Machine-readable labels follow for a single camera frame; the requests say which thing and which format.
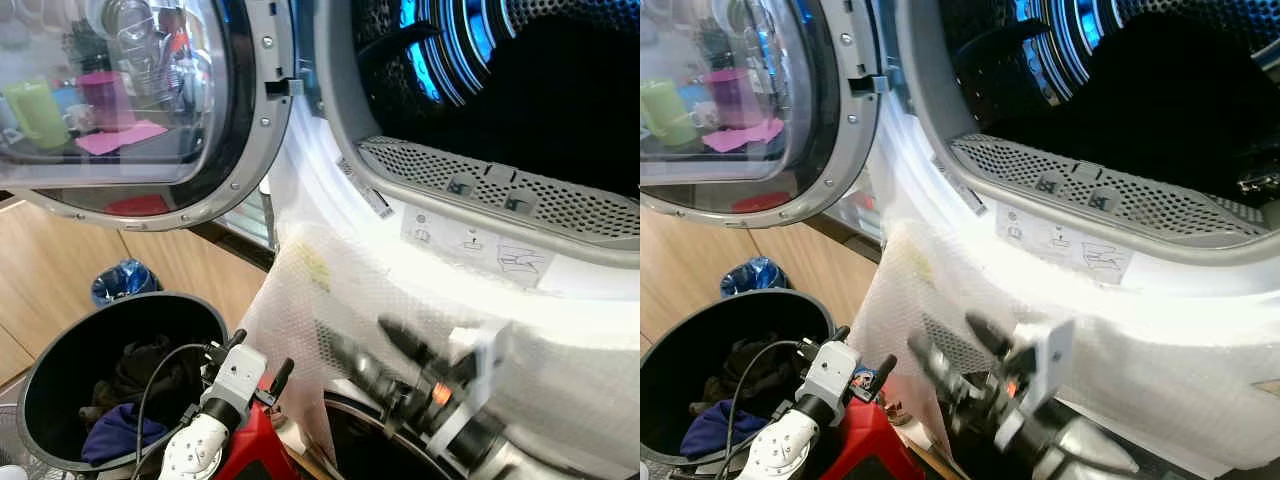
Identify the black garment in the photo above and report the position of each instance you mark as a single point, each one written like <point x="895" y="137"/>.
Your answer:
<point x="140" y="370"/>
<point x="745" y="365"/>

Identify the grey perforated lint filter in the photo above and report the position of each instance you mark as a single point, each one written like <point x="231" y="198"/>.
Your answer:
<point x="1150" y="205"/>
<point x="560" y="200"/>

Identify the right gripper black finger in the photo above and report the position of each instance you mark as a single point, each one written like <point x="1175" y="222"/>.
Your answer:
<point x="990" y="335"/>
<point x="940" y="365"/>
<point x="360" y="368"/>
<point x="405" y="340"/>

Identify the black round laundry basket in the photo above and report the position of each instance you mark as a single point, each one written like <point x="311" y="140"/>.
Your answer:
<point x="680" y="360"/>
<point x="60" y="370"/>

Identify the dark blue garment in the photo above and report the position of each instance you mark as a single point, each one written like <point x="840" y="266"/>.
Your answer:
<point x="115" y="435"/>
<point x="715" y="430"/>

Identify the steel washer drum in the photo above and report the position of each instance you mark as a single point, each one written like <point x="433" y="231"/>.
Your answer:
<point x="560" y="90"/>
<point x="1150" y="100"/>

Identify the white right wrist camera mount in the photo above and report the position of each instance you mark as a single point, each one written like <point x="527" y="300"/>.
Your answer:
<point x="1050" y="350"/>
<point x="487" y="355"/>

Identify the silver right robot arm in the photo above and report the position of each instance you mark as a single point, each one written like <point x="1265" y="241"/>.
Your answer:
<point x="520" y="465"/>
<point x="1080" y="450"/>

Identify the white instruction sticker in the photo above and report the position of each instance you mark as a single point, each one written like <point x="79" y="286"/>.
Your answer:
<point x="1060" y="240"/>
<point x="470" y="245"/>

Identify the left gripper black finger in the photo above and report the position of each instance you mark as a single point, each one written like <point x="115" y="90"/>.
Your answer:
<point x="283" y="376"/>
<point x="237" y="338"/>
<point x="885" y="372"/>
<point x="841" y="335"/>

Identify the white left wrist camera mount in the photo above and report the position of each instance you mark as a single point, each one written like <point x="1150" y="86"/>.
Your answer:
<point x="832" y="370"/>
<point x="238" y="375"/>

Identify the white front-loading washing machine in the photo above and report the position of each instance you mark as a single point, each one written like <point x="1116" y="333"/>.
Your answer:
<point x="1200" y="290"/>
<point x="600" y="285"/>

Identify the round glass washer door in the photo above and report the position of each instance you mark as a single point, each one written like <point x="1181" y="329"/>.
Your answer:
<point x="850" y="100"/>
<point x="262" y="100"/>

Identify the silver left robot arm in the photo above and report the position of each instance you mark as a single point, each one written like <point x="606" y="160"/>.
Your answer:
<point x="790" y="445"/>
<point x="195" y="450"/>

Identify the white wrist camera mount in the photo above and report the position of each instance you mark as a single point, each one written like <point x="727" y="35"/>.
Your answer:
<point x="487" y="355"/>
<point x="1050" y="350"/>
<point x="238" y="375"/>
<point x="832" y="370"/>

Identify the clear bubble wrap sheet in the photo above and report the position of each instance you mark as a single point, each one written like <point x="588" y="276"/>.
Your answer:
<point x="900" y="300"/>
<point x="300" y="300"/>

